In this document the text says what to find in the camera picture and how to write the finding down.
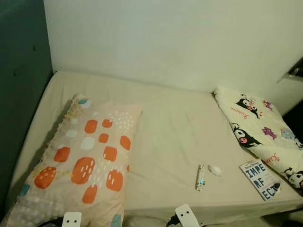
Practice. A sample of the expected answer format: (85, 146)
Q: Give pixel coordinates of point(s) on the white tissue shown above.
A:
(214, 170)

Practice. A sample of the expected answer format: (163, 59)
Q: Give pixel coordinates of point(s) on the white book blue letters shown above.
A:
(258, 179)

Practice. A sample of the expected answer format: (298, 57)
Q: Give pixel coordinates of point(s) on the pink pillow orange patches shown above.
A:
(85, 161)

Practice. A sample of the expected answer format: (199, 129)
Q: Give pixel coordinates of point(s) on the white slim tube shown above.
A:
(200, 177)

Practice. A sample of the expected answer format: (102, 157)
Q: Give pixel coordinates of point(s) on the beige bed mattress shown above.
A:
(180, 132)

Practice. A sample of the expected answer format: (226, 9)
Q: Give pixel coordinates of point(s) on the cream cartoon print quilt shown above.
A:
(255, 123)

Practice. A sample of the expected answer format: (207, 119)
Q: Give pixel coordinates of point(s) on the silver metal clip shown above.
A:
(295, 72)

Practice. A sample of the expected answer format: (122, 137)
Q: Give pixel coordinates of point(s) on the dark green headboard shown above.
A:
(19, 94)

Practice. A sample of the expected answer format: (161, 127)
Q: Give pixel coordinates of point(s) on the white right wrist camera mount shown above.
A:
(187, 216)

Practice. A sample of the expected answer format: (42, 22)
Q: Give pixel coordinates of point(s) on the dark wall shelf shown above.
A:
(298, 66)

